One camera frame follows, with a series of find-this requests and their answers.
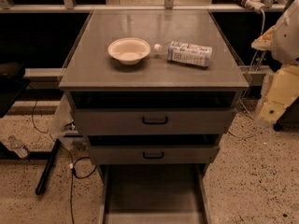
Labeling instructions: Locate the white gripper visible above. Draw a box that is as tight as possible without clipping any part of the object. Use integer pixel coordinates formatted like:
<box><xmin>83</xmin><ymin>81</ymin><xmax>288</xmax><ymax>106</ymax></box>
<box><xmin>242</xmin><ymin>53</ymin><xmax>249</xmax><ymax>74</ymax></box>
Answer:
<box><xmin>251</xmin><ymin>26</ymin><xmax>299</xmax><ymax>124</ymax></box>

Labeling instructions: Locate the blue label plastic bottle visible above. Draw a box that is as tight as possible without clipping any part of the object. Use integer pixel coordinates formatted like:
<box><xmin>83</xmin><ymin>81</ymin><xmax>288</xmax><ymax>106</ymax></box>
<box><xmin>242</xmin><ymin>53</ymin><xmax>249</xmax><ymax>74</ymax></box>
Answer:
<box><xmin>153</xmin><ymin>41</ymin><xmax>212</xmax><ymax>67</ymax></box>

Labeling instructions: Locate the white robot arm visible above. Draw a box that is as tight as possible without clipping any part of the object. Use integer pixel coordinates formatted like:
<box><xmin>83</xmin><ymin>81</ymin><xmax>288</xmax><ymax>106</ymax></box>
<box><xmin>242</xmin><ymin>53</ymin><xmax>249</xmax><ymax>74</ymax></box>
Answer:
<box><xmin>251</xmin><ymin>0</ymin><xmax>299</xmax><ymax>126</ymax></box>

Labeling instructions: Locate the grey drawer cabinet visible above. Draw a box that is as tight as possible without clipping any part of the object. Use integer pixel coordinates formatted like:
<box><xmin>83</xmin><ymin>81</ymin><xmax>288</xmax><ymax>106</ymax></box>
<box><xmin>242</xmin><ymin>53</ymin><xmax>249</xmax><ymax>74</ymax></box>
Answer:
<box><xmin>58</xmin><ymin>8</ymin><xmax>249</xmax><ymax>175</ymax></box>

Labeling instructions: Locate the top grey drawer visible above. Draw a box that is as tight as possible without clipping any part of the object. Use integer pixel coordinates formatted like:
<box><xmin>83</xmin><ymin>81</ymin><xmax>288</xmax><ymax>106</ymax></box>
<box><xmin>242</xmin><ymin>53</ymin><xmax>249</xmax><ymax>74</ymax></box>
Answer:
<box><xmin>71</xmin><ymin>91</ymin><xmax>236</xmax><ymax>135</ymax></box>

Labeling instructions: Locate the bottom grey open drawer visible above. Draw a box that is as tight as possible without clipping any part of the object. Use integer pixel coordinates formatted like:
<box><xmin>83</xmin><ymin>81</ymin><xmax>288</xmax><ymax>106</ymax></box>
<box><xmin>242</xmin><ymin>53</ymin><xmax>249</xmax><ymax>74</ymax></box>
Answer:
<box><xmin>98</xmin><ymin>164</ymin><xmax>212</xmax><ymax>224</ymax></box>

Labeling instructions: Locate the middle grey drawer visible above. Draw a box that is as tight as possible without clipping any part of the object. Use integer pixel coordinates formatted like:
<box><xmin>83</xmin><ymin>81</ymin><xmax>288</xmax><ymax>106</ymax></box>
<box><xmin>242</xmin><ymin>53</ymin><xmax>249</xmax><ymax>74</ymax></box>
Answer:
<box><xmin>87</xmin><ymin>134</ymin><xmax>220</xmax><ymax>164</ymax></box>

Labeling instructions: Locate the clear bottle on floor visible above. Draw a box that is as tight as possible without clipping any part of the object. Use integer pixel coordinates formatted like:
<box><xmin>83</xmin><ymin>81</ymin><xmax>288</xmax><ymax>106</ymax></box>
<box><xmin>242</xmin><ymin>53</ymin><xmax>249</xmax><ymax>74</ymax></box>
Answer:
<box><xmin>7</xmin><ymin>135</ymin><xmax>29</xmax><ymax>159</ymax></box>

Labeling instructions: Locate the white paper bowl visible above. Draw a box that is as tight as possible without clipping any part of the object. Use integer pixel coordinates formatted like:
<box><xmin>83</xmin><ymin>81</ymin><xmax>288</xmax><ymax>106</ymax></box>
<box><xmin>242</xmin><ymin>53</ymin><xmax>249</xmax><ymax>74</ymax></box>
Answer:
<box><xmin>107</xmin><ymin>37</ymin><xmax>150</xmax><ymax>65</ymax></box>

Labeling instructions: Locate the black pole on floor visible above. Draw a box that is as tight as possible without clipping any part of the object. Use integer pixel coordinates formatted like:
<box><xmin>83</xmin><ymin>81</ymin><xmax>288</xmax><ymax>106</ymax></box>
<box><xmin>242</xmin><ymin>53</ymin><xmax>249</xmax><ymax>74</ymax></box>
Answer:
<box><xmin>36</xmin><ymin>139</ymin><xmax>61</xmax><ymax>195</ymax></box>

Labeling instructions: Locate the black table at left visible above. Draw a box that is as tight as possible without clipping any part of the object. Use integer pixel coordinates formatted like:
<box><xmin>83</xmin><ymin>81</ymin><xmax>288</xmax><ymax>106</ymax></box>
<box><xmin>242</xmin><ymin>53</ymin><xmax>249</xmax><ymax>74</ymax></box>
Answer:
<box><xmin>0</xmin><ymin>62</ymin><xmax>30</xmax><ymax>118</ymax></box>

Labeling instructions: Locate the white power plug cable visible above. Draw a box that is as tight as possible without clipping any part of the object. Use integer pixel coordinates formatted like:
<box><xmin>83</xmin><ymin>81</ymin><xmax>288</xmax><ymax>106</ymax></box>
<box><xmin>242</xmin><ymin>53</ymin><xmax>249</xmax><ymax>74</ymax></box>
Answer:
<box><xmin>222</xmin><ymin>0</ymin><xmax>267</xmax><ymax>63</ymax></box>

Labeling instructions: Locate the black cable on floor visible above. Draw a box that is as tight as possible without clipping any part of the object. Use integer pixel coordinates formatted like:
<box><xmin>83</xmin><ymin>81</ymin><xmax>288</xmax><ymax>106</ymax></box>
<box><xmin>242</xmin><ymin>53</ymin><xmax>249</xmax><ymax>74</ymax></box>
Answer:
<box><xmin>30</xmin><ymin>84</ymin><xmax>98</xmax><ymax>224</ymax></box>

